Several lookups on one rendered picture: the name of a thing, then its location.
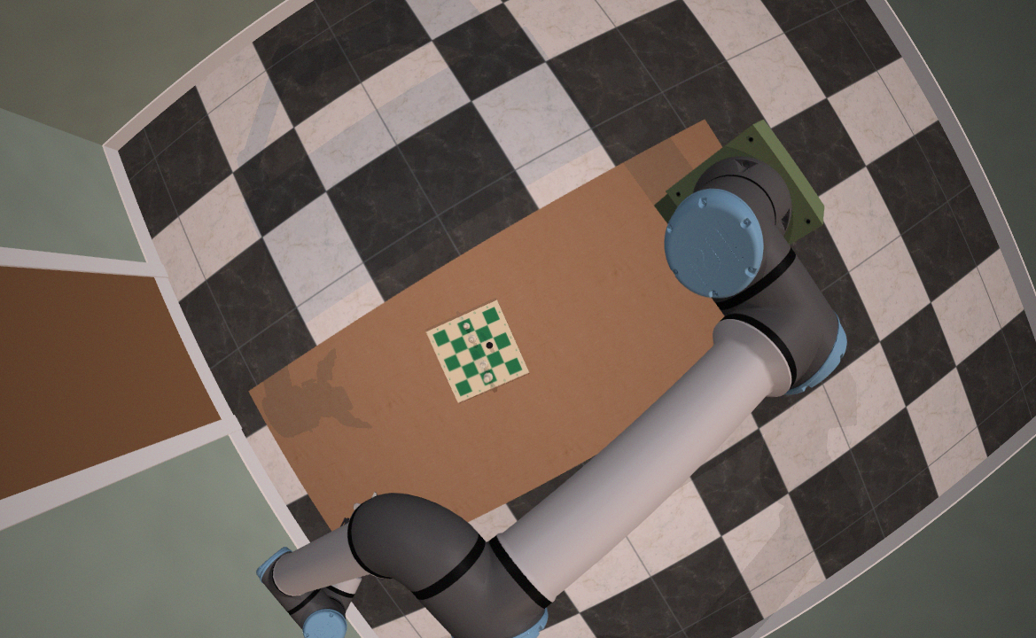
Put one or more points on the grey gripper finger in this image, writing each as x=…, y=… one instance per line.
x=357, y=504

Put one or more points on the green and cream chessboard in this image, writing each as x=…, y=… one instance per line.
x=460, y=359

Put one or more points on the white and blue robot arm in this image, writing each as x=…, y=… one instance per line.
x=777, y=330

